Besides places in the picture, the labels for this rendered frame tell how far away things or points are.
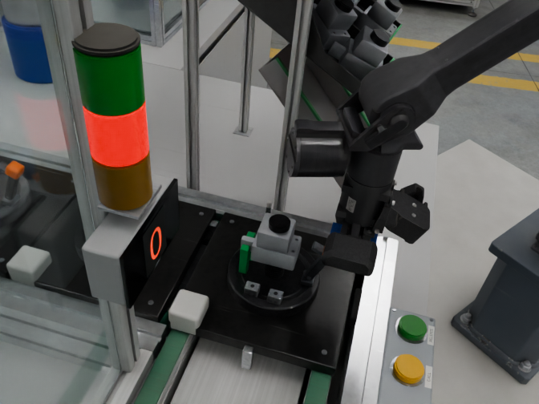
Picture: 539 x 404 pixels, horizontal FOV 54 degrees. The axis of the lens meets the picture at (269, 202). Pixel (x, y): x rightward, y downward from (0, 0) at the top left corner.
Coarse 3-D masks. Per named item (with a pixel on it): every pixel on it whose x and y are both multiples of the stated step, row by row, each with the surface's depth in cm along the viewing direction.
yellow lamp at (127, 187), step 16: (144, 160) 46; (96, 176) 47; (112, 176) 45; (128, 176) 46; (144, 176) 47; (112, 192) 47; (128, 192) 47; (144, 192) 48; (112, 208) 48; (128, 208) 48
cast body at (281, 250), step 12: (264, 216) 75; (276, 216) 74; (264, 228) 73; (276, 228) 72; (288, 228) 73; (252, 240) 77; (264, 240) 73; (276, 240) 73; (288, 240) 72; (300, 240) 76; (252, 252) 75; (264, 252) 75; (276, 252) 74; (288, 252) 74; (276, 264) 76; (288, 264) 75
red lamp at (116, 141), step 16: (144, 112) 44; (96, 128) 42; (112, 128) 42; (128, 128) 43; (144, 128) 44; (96, 144) 44; (112, 144) 43; (128, 144) 44; (144, 144) 45; (96, 160) 45; (112, 160) 44; (128, 160) 45
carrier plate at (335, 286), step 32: (224, 224) 89; (256, 224) 90; (224, 256) 84; (192, 288) 79; (224, 288) 79; (320, 288) 81; (352, 288) 82; (224, 320) 75; (256, 320) 76; (288, 320) 76; (320, 320) 76; (256, 352) 73; (288, 352) 72; (320, 352) 72
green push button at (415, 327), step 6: (402, 318) 78; (408, 318) 78; (414, 318) 78; (420, 318) 78; (402, 324) 77; (408, 324) 77; (414, 324) 77; (420, 324) 77; (402, 330) 76; (408, 330) 76; (414, 330) 76; (420, 330) 76; (426, 330) 77; (408, 336) 76; (414, 336) 76; (420, 336) 76
